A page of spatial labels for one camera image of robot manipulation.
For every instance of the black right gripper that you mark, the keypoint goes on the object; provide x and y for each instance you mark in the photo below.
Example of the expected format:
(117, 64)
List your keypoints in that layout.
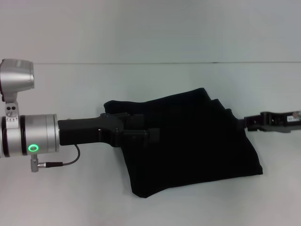
(275, 121)

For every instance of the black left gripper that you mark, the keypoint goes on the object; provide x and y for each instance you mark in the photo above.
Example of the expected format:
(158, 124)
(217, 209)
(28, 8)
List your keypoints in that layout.
(87, 131)

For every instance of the black t-shirt with white print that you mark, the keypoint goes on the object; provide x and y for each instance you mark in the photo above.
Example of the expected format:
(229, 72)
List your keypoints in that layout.
(188, 141)

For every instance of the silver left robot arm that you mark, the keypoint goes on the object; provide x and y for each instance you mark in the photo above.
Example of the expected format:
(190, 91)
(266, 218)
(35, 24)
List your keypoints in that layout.
(30, 135)

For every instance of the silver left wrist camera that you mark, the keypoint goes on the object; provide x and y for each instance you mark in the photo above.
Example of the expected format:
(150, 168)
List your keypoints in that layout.
(16, 75)

